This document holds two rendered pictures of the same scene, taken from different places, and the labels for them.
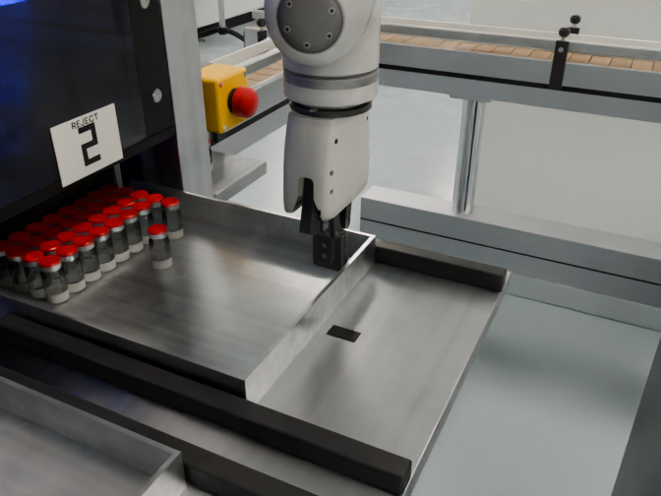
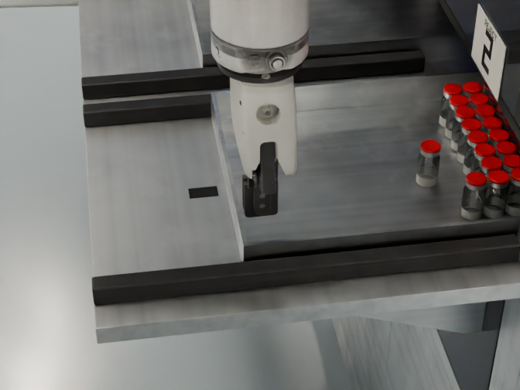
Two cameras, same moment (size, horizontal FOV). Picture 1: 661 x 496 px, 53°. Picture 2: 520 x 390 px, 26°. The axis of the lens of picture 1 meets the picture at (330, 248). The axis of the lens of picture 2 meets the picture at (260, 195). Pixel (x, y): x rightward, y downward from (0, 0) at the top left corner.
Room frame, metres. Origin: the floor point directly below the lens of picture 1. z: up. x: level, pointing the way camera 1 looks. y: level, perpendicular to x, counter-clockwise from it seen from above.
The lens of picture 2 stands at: (1.27, -0.48, 1.59)
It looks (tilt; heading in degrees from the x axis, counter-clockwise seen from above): 38 degrees down; 145
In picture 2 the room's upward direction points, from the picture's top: straight up
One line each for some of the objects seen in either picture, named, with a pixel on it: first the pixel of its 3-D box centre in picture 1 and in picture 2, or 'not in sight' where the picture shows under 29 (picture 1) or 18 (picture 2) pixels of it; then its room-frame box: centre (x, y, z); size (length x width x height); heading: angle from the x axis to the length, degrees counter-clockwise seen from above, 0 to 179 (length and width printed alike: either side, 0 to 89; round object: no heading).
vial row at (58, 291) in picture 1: (109, 244); (472, 148); (0.62, 0.24, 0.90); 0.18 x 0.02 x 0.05; 154
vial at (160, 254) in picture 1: (159, 248); (428, 165); (0.62, 0.18, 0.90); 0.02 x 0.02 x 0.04
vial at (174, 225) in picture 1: (172, 218); (473, 196); (0.68, 0.18, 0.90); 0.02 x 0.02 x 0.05
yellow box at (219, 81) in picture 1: (212, 96); not in sight; (0.86, 0.16, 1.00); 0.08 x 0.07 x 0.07; 64
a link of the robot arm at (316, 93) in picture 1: (331, 82); (260, 41); (0.58, 0.00, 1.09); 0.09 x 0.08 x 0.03; 154
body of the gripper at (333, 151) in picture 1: (330, 148); (259, 100); (0.58, 0.00, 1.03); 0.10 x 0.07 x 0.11; 154
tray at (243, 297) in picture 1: (175, 269); (389, 161); (0.58, 0.16, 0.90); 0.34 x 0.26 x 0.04; 64
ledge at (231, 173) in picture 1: (203, 174); not in sight; (0.89, 0.19, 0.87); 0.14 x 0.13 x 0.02; 64
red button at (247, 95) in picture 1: (241, 101); not in sight; (0.84, 0.12, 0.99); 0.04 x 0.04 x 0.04; 64
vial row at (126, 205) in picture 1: (93, 240); (493, 145); (0.63, 0.26, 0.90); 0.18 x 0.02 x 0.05; 154
